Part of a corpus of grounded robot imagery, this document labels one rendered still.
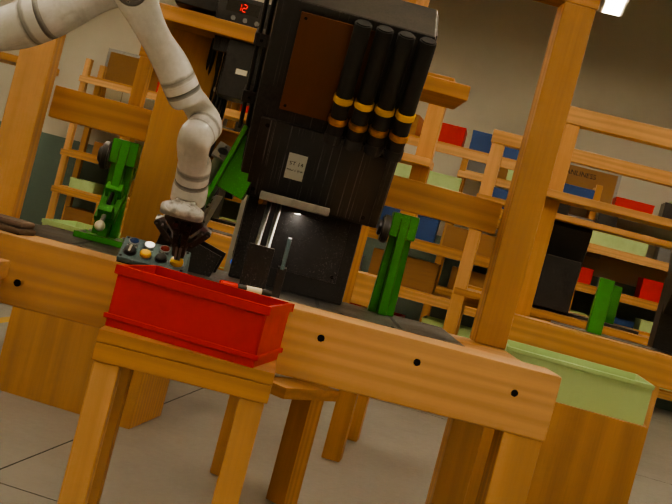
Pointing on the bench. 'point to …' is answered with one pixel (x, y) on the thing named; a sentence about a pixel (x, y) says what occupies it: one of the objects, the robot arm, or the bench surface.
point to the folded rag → (16, 226)
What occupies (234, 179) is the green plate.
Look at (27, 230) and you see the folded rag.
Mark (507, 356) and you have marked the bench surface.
